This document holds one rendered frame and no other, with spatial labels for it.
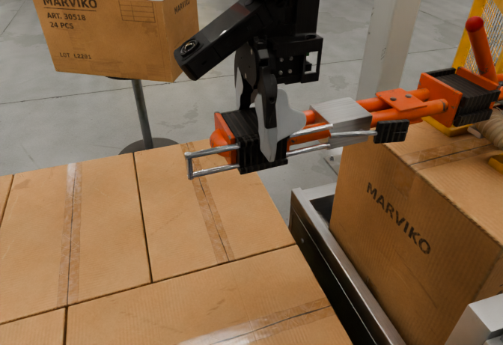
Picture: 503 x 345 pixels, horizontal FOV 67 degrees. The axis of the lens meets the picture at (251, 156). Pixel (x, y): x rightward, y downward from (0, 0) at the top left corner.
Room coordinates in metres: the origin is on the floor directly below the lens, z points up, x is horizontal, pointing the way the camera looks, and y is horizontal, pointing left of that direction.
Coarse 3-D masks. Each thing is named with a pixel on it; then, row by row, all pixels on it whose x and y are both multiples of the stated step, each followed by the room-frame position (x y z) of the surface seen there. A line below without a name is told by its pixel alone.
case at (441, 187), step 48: (384, 144) 0.60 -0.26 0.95; (432, 144) 0.60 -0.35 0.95; (480, 144) 0.60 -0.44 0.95; (336, 192) 0.71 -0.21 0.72; (384, 192) 0.57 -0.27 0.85; (432, 192) 0.48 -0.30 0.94; (480, 192) 0.46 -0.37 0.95; (336, 240) 0.68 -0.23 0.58; (384, 240) 0.54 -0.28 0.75; (432, 240) 0.44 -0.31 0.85; (480, 240) 0.38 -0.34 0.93; (384, 288) 0.50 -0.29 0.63; (432, 288) 0.41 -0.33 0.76; (480, 288) 0.35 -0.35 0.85; (432, 336) 0.37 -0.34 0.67
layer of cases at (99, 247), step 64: (0, 192) 0.92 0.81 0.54; (64, 192) 0.92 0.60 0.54; (128, 192) 0.92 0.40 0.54; (192, 192) 0.92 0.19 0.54; (256, 192) 0.92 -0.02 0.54; (0, 256) 0.66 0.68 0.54; (64, 256) 0.66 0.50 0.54; (128, 256) 0.66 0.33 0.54; (192, 256) 0.66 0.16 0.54; (256, 256) 0.66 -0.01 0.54; (0, 320) 0.48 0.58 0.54; (64, 320) 0.48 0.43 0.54; (128, 320) 0.48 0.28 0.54; (192, 320) 0.48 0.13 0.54; (256, 320) 0.48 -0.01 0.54; (320, 320) 0.48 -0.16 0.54
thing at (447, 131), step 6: (426, 120) 0.68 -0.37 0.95; (432, 120) 0.67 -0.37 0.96; (438, 126) 0.65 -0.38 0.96; (444, 126) 0.64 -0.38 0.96; (462, 126) 0.64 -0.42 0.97; (468, 126) 0.64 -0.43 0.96; (444, 132) 0.64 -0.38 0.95; (450, 132) 0.63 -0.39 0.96; (456, 132) 0.63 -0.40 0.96; (462, 132) 0.63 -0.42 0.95
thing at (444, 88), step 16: (432, 80) 0.55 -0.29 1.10; (448, 80) 0.57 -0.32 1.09; (464, 80) 0.57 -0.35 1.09; (480, 80) 0.56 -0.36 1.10; (432, 96) 0.54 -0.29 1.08; (448, 96) 0.52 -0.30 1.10; (464, 96) 0.50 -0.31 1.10; (480, 96) 0.51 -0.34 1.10; (496, 96) 0.52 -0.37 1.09; (448, 112) 0.51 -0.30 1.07; (464, 112) 0.51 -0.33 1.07; (480, 112) 0.51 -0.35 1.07
